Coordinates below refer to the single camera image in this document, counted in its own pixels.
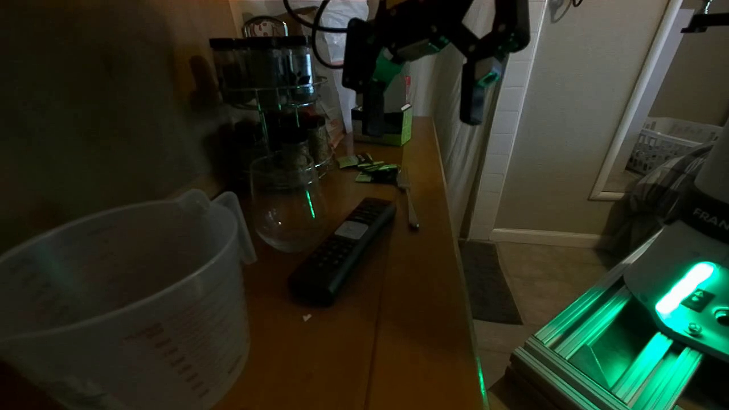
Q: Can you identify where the white laundry basket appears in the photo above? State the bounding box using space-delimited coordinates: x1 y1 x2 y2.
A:
626 116 725 174

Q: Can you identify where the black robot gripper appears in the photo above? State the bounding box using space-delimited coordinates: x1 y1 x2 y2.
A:
342 0 531 137

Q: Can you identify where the silver metal fork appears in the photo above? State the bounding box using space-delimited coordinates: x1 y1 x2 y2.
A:
396 171 422 231

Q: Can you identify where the green cardboard box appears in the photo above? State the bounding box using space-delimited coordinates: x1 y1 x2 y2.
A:
351 105 412 146

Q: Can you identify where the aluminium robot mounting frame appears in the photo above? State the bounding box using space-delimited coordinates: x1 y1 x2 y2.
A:
512 222 729 410

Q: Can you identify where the clear plastic measuring jug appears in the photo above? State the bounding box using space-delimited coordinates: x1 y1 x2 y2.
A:
0 190 256 410

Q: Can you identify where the glass coffee grinder appliance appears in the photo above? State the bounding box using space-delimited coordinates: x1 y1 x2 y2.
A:
210 16 331 190

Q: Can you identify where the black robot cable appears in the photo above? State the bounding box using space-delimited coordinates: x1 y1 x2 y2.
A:
283 0 356 71

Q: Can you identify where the green tea bag packet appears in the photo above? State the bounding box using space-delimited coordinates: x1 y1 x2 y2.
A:
356 164 398 184
337 153 375 169

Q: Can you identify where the clear stemless glass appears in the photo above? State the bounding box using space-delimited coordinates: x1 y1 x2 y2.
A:
249 151 326 253

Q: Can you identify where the wooden dresser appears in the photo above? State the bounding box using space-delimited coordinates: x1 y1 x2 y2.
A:
217 119 487 410

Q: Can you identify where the black remote control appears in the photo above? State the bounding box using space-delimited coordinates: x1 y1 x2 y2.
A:
286 197 394 304

